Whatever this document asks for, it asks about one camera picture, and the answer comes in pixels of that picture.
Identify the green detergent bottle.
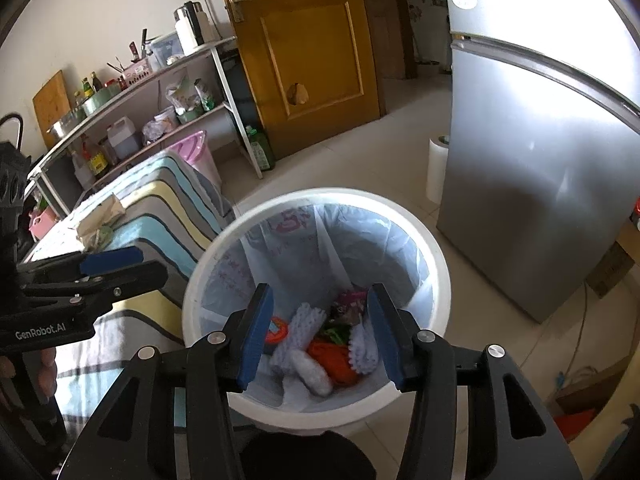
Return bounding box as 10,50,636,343
245,126,277,172

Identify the long white foam net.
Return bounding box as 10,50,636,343
270,302,328,376

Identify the metal shelf rack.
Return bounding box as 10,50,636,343
27,35,263,221

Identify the silver refrigerator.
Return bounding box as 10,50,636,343
436,0,640,323

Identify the wooden crate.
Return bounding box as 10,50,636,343
547,355,640,441

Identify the pink utensil basket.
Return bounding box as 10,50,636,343
122,57,153,83

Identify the steel basin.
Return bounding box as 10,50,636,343
47,105,88,141

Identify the white electric kettle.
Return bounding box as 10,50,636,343
173,1,221,56

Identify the yellow label oil bottle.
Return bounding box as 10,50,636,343
82,135,108,177

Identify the person's left hand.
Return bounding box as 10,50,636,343
0,347,60,411

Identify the striped bed sheet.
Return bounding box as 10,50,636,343
20,152,236,426

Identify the green basin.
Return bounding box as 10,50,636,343
81,82,123,116

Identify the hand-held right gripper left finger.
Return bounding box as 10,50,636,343
62,282,276,480

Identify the purple snack wrapper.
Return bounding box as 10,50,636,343
332,290,371,326

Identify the white plastic jug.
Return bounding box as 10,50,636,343
106,116,141,160

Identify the green food packet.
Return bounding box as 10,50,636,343
194,79,216,111

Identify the white round waste bin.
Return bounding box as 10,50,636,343
181,187,452,436

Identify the pink plastic basket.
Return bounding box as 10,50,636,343
167,130,223,196

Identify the beige paper bag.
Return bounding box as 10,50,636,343
75,192,126,251

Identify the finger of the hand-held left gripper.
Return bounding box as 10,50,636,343
17,246,146,286
20,260,168,313

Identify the green snack packet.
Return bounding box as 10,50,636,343
320,325,351,346

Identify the white paper roll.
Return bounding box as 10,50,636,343
426,134,451,205

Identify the cardboard box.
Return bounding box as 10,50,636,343
585,220,640,301

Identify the white floor cable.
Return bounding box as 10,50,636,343
550,270,601,391

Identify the small pink basket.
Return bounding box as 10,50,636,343
27,207,58,241

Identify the wooden door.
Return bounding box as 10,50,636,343
214,0,386,161

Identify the wooden door frame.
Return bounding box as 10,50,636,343
357,0,416,81

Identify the clear storage box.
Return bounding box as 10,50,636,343
146,32,183,72

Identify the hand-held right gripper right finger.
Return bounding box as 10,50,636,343
366,282,583,480

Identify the metal door handle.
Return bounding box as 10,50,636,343
225,0,258,23

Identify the clear plastic bottle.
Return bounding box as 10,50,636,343
70,150,96,191

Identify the bamboo cutting board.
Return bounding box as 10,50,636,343
32,70,71,136

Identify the red plastic bag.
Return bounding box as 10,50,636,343
306,337,361,386

